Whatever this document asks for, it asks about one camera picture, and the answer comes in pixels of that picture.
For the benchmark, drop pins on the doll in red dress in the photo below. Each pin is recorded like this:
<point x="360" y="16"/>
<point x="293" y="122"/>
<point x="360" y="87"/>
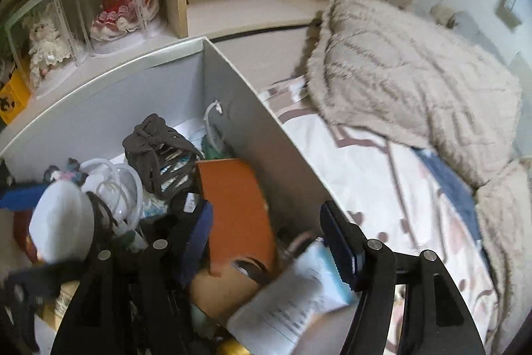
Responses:
<point x="114" y="5"/>

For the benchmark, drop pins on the orange box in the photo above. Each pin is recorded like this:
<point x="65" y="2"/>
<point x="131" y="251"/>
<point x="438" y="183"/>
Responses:
<point x="232" y="205"/>

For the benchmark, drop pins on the dark brown cloth bag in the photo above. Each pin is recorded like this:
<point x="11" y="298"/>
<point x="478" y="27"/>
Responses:
<point x="145" y="143"/>

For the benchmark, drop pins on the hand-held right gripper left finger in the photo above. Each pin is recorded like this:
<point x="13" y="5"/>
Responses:
<point x="195" y="242"/>

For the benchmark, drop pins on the multicolour crochet piece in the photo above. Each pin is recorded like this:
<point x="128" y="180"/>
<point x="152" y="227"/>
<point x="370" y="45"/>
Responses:
<point x="62" y="171"/>

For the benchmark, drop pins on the beige fluffy blanket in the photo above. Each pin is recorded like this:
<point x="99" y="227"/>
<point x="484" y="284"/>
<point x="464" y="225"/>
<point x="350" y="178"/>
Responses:
<point x="395" y="68"/>

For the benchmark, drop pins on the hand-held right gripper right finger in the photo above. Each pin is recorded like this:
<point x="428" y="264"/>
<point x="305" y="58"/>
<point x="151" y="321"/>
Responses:
<point x="338" y="251"/>

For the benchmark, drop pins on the brown cardboard box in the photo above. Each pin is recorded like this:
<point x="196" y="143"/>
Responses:
<point x="220" y="288"/>

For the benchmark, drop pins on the doll in cream dress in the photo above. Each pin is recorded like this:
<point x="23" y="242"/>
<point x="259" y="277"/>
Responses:
<point x="43" y="43"/>

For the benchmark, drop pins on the blue cloth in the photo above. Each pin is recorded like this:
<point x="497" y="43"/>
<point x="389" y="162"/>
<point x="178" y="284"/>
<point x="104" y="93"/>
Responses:
<point x="449" y="180"/>

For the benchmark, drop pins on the beige plush toy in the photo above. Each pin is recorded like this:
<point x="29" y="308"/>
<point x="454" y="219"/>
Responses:
<point x="444" y="15"/>

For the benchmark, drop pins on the yellow box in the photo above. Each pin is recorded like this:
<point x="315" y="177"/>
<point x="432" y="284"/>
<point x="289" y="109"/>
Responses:
<point x="10" y="97"/>

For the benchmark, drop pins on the white storage box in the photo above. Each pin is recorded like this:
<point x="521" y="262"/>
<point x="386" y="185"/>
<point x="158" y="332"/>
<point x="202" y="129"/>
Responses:
<point x="104" y="105"/>

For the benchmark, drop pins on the white round plush object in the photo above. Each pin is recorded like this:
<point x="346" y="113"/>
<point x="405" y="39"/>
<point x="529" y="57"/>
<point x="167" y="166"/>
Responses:
<point x="62" y="222"/>

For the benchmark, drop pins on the white coiled tube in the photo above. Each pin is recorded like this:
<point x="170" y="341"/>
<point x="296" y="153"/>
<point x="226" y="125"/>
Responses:
<point x="97" y="174"/>

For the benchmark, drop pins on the white printed paper packet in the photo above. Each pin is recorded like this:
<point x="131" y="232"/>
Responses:
<point x="286" y="296"/>

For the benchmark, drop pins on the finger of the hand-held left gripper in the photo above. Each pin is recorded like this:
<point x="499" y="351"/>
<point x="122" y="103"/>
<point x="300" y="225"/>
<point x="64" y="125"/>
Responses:
<point x="33" y="282"/>
<point x="20" y="197"/>

